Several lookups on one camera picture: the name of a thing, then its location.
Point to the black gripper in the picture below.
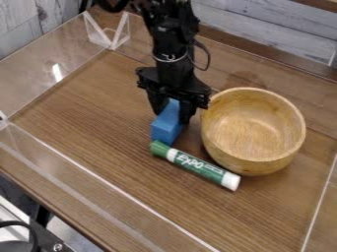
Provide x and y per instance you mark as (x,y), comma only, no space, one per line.
(190,90)

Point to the clear acrylic front wall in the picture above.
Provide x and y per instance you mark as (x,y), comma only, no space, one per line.
(96,207)

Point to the black stand with cable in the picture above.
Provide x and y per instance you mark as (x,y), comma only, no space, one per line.
(23,220)

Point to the brown wooden bowl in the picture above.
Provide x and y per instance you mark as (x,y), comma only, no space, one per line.
(253,131)

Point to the green Expo marker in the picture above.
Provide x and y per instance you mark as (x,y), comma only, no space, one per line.
(206,170)

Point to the blue rectangular block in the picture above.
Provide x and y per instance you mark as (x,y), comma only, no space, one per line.
(166,128)

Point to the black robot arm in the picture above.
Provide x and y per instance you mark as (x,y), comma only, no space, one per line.
(172,26)

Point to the clear acrylic corner bracket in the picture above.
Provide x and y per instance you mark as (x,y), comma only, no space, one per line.
(109,38)

